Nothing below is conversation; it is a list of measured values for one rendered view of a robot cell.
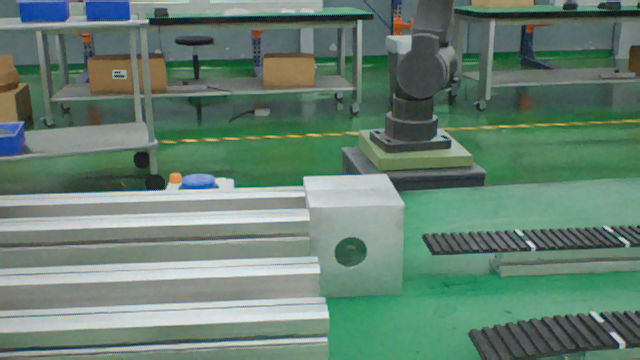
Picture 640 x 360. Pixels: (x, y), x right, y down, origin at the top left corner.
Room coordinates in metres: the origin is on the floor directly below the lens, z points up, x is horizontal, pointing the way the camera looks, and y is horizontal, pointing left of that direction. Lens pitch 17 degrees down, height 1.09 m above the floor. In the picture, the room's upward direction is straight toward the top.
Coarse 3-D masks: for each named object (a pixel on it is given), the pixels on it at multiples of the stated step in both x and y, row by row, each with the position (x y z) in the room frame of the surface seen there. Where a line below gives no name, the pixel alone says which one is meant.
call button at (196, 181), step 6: (198, 174) 0.79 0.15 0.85; (204, 174) 0.79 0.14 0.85; (186, 180) 0.77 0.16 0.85; (192, 180) 0.76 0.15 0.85; (198, 180) 0.76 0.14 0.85; (204, 180) 0.76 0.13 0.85; (210, 180) 0.77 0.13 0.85; (186, 186) 0.76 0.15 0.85; (192, 186) 0.76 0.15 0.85; (198, 186) 0.76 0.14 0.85; (204, 186) 0.76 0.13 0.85; (210, 186) 0.76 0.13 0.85
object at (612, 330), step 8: (592, 312) 0.51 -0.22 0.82; (600, 312) 0.51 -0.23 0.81; (592, 320) 0.50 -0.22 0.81; (600, 320) 0.49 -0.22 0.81; (608, 320) 0.50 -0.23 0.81; (600, 328) 0.49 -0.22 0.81; (608, 328) 0.48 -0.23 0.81; (616, 328) 0.48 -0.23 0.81; (608, 336) 0.47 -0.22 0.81; (616, 336) 0.47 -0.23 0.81; (624, 336) 0.47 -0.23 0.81; (632, 336) 0.47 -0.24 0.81; (616, 344) 0.46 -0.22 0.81; (624, 344) 0.46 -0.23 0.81; (632, 344) 0.46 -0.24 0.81
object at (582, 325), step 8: (568, 320) 0.50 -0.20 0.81; (576, 320) 0.50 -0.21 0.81; (584, 320) 0.50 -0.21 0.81; (576, 328) 0.49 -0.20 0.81; (584, 328) 0.48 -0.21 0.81; (592, 328) 0.48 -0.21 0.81; (584, 336) 0.47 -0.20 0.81; (592, 336) 0.47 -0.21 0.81; (600, 336) 0.47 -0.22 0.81; (592, 344) 0.46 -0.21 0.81; (600, 344) 0.46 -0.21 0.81; (608, 344) 0.46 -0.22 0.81
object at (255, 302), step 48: (0, 288) 0.47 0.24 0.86; (48, 288) 0.47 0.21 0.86; (96, 288) 0.47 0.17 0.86; (144, 288) 0.48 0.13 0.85; (192, 288) 0.48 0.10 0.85; (240, 288) 0.48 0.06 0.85; (288, 288) 0.49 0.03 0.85; (0, 336) 0.40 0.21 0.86; (48, 336) 0.40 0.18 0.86; (96, 336) 0.40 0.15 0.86; (144, 336) 0.41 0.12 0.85; (192, 336) 0.41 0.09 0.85; (240, 336) 0.41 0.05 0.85; (288, 336) 0.42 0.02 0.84
